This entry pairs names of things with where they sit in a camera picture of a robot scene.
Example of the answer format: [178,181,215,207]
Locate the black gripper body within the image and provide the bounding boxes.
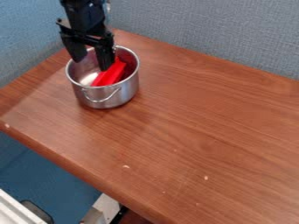
[57,0,114,47]

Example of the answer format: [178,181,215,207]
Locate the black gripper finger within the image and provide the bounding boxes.
[95,41,115,71]
[61,34,89,63]

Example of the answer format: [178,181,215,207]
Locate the red plastic block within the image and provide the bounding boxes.
[91,58,127,87]

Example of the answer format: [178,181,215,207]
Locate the stainless steel pot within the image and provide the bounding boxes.
[66,45,141,109]

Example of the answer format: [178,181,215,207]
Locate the white radiator panel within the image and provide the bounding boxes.
[0,189,47,224]

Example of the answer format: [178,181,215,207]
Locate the white table leg bracket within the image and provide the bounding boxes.
[79,193,121,224]

